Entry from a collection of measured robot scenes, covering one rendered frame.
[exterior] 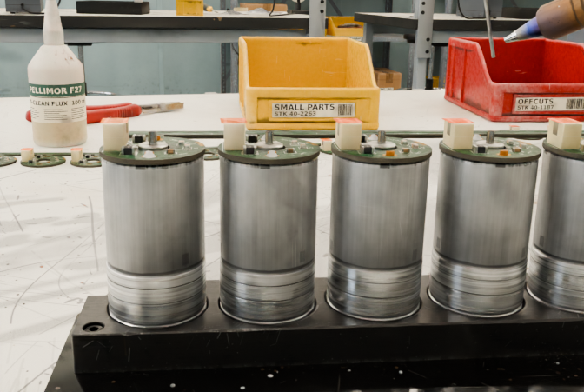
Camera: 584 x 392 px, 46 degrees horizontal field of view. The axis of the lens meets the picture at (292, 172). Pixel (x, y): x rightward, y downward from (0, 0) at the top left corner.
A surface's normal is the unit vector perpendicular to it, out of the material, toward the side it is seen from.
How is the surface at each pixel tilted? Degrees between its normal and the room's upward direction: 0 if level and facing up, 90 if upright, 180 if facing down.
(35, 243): 0
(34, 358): 0
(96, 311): 0
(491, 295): 90
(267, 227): 90
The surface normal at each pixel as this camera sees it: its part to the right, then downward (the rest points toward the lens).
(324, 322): 0.02, -0.96
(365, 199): -0.37, 0.23
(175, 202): 0.55, 0.22
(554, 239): -0.83, 0.13
